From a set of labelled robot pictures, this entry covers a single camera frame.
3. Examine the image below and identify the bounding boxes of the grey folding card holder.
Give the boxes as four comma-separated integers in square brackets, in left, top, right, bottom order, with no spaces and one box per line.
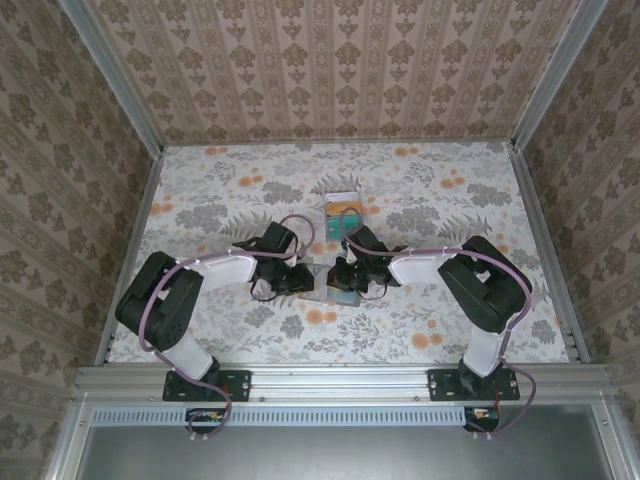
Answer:
[297,263,362,308]

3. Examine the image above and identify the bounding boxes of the clear acrylic card tray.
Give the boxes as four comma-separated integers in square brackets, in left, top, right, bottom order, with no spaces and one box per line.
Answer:
[322,190,365,245]

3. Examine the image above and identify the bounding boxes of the black connector board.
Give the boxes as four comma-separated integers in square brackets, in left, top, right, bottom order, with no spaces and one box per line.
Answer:
[185,407,226,435]
[463,407,501,434]

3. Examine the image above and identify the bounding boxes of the grey metal panel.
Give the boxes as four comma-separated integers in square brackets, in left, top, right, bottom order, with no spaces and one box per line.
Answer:
[79,424,619,480]

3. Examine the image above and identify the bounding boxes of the right gripper thin black cable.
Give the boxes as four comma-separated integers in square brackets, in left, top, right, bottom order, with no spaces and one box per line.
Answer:
[359,282,401,301]

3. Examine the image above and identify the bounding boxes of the gripper thin black cable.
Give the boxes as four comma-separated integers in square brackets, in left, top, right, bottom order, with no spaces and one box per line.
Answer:
[248,277,281,302]
[359,282,401,301]

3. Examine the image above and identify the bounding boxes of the left gripper thin black cable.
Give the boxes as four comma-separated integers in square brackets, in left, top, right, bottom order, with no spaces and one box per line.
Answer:
[248,277,281,302]

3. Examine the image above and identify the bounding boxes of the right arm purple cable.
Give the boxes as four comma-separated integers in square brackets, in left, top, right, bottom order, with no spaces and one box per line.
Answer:
[339,208,539,441]

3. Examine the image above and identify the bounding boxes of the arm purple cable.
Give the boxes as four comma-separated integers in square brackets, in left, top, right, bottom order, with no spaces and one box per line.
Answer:
[139,214,316,441]
[339,208,539,441]

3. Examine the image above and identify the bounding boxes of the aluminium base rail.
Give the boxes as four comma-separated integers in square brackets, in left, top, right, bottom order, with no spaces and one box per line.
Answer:
[74,363,610,404]

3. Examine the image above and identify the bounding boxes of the white slotted cable duct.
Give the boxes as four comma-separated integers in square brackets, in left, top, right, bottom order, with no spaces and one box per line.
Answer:
[92,405,501,427]

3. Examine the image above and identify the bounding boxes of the aluminium side rail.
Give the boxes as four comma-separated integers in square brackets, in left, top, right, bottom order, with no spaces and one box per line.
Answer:
[510,142,592,366]
[92,147,166,366]

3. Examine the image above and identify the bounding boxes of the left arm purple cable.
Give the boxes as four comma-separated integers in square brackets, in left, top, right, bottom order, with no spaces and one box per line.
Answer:
[139,214,316,441]

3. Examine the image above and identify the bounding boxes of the aluminium corner post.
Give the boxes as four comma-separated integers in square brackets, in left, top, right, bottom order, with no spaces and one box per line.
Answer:
[509,0,614,154]
[58,0,166,157]

